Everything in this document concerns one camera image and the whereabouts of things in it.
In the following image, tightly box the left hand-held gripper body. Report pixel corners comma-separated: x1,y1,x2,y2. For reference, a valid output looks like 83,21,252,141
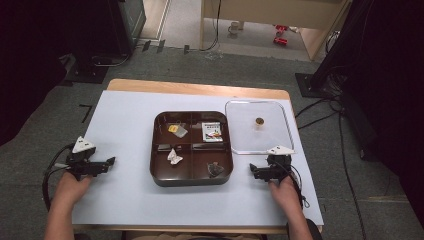
65,135,110,181

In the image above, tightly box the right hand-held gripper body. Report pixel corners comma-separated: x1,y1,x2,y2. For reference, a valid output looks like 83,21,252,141
256,145,296,184

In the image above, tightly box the person's left hand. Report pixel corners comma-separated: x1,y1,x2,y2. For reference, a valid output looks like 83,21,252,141
53,171,93,209

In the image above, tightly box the person's right hand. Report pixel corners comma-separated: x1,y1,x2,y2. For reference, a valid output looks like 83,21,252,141
268,174,304,215

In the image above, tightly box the clear lid with gold knob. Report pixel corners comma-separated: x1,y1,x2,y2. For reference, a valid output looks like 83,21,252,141
224,99,296,156

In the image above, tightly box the crumpled dark wrapper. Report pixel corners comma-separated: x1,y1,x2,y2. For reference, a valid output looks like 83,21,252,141
206,161,226,178

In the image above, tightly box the white table mat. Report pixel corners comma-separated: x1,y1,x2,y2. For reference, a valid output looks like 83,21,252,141
71,89,325,228

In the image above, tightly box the white and green packet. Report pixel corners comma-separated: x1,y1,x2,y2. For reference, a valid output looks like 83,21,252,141
201,121,224,143

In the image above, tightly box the crumpled white paper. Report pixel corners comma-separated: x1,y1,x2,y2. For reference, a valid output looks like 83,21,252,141
166,148,184,166

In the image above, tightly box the brown compartment tray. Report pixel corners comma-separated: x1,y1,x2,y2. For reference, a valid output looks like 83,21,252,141
149,110,235,188

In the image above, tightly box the yellow and silver packet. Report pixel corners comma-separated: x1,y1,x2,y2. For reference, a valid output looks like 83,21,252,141
167,123,189,139

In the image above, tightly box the wooden table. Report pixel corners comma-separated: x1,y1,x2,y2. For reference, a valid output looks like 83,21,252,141
72,78,325,235

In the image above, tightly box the black stand with base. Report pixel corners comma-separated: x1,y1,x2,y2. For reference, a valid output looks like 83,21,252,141
294,0,371,100
63,0,148,85

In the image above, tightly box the dark curtain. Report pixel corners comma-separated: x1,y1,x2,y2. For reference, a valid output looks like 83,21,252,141
339,0,424,231
0,0,73,148

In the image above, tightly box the grey cup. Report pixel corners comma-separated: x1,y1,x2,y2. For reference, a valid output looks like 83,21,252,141
227,21,242,38

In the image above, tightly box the light wooden desk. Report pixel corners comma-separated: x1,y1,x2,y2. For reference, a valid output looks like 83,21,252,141
199,0,352,62

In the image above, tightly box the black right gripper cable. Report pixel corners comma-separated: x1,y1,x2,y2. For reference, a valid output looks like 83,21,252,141
287,163,311,210

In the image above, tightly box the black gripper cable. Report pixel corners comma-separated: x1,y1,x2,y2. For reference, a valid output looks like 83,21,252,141
287,163,311,210
41,143,76,212

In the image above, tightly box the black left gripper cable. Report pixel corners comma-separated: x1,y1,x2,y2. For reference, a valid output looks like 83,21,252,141
41,143,76,212

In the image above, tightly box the black floor cable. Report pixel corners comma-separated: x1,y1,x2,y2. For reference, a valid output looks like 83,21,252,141
294,95,368,240

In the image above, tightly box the hanging black cable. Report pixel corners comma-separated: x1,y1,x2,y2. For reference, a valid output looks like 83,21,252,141
199,0,223,53

